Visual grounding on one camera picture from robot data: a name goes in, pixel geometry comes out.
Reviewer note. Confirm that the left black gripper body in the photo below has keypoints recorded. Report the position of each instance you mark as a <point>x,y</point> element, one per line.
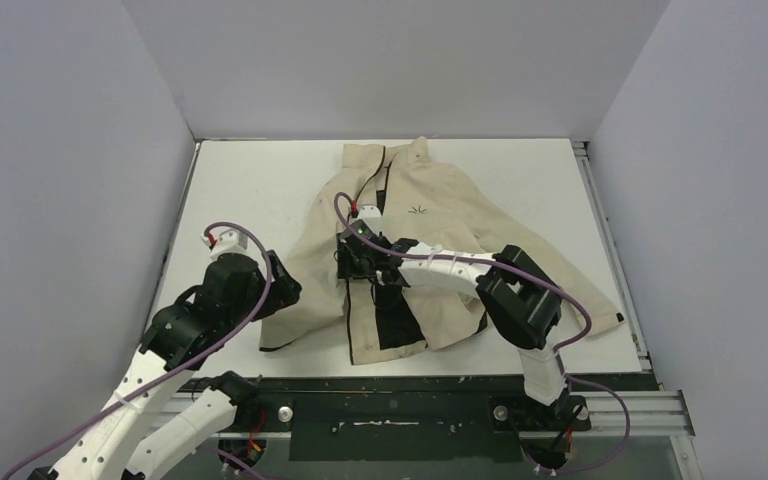
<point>242,309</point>

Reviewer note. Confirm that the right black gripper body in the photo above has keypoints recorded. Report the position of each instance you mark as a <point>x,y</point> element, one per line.
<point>355,254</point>

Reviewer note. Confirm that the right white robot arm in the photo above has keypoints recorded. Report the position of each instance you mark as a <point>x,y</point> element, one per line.
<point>520,299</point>

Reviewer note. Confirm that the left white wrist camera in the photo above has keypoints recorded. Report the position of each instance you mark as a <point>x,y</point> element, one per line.
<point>229,241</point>

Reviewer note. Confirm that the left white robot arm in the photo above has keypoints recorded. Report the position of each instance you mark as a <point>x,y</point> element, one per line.
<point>117,444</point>

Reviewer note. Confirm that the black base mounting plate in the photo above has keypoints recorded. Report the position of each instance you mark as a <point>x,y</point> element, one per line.
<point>408,444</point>

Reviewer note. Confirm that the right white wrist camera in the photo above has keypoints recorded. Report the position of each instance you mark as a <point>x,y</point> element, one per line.
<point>370,216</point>

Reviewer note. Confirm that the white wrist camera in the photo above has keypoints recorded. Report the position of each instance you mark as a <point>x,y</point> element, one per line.
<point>370,216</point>
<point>229,241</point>

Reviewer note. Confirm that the beige zip jacket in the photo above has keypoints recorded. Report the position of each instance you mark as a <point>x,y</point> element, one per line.
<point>432,202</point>

